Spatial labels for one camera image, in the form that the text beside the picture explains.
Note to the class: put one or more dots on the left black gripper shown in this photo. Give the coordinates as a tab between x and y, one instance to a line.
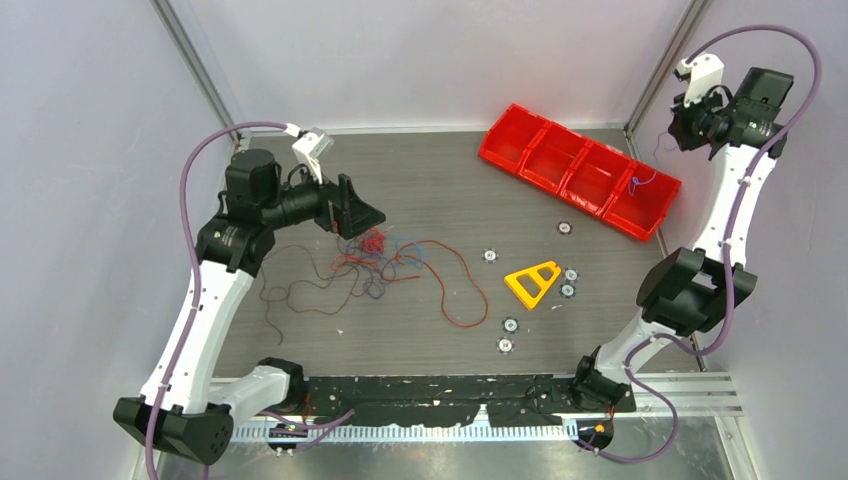
356	214

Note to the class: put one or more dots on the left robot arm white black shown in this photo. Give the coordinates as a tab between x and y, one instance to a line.
177	411

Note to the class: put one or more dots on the yellow triangular plastic block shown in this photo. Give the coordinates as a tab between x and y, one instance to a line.
530	285

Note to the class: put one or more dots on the poker chip lower right pair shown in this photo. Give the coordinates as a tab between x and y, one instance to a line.
567	290

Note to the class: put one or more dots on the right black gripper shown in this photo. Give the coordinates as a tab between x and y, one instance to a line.
677	127

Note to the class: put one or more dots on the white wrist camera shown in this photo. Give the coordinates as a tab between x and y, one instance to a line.
308	147
700	74

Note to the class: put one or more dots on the poker chip upper right pair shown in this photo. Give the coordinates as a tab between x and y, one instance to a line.
570	275

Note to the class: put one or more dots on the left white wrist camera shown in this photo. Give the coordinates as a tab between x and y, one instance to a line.
308	147

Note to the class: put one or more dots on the poker chip lowest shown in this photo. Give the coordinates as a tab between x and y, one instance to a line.
505	345

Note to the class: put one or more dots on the poker chip pair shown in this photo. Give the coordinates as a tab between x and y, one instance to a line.
570	275
567	290

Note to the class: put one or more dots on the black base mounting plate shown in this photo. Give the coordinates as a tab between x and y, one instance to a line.
446	401

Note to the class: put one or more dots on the red four-compartment bin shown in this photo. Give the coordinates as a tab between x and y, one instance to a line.
626	194

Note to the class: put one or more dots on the poker chip centre table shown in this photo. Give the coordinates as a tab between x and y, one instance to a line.
489	255

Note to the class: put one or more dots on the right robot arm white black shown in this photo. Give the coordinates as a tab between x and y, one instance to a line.
693	287

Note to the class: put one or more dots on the aluminium frame rail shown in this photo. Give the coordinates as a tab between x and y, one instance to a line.
692	394

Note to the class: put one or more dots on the poker chip lower upper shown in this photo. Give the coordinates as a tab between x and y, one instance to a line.
510	325

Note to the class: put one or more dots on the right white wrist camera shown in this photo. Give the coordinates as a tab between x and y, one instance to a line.
700	74

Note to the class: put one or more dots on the white slotted cable duct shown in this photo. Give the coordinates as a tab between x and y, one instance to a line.
263	432

